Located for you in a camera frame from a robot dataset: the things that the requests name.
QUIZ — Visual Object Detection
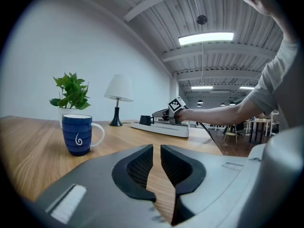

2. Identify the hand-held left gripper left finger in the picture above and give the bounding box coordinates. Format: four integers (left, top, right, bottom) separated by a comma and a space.
35, 144, 172, 228

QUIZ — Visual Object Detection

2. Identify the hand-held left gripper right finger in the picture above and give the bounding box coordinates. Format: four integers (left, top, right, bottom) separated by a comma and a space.
160, 144, 262, 228

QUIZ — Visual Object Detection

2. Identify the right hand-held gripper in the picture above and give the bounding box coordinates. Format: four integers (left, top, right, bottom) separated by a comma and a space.
152, 95, 188, 125

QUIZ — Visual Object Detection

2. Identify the black ceramic mug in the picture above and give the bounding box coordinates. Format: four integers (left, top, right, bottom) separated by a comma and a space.
139, 114, 155, 125

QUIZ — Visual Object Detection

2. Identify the blue ceramic mug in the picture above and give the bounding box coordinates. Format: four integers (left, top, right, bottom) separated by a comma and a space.
62, 114, 105, 157

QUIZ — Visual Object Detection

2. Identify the person's right forearm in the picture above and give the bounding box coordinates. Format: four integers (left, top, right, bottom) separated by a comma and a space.
177, 101, 256, 127

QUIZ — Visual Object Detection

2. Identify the grey rectangular tray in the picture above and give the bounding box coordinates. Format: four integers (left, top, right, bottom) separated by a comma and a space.
130, 121, 190, 138

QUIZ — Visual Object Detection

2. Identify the white shade black base lamp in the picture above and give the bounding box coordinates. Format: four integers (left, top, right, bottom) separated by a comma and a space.
103, 74, 134, 127

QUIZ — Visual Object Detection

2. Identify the yellow wooden chair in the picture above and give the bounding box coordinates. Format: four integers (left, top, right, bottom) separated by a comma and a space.
224, 124, 239, 143

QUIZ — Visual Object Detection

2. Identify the white background desk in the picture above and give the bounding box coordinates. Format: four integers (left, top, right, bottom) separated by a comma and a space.
244, 118, 274, 144

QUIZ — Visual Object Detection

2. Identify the rectangular ceiling light panel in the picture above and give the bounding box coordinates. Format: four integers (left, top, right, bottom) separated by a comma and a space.
178, 32, 235, 46

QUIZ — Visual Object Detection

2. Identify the green plant in white pot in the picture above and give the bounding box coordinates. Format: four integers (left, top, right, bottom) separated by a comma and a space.
49, 72, 92, 129

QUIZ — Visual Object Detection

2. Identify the person's grey shirt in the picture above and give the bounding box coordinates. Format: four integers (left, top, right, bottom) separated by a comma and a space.
247, 39, 300, 131

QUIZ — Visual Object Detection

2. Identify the person's head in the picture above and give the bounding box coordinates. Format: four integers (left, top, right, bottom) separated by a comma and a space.
217, 0, 295, 41

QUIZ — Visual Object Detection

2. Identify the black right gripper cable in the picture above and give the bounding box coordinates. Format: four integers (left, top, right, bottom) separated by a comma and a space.
185, 105, 218, 149

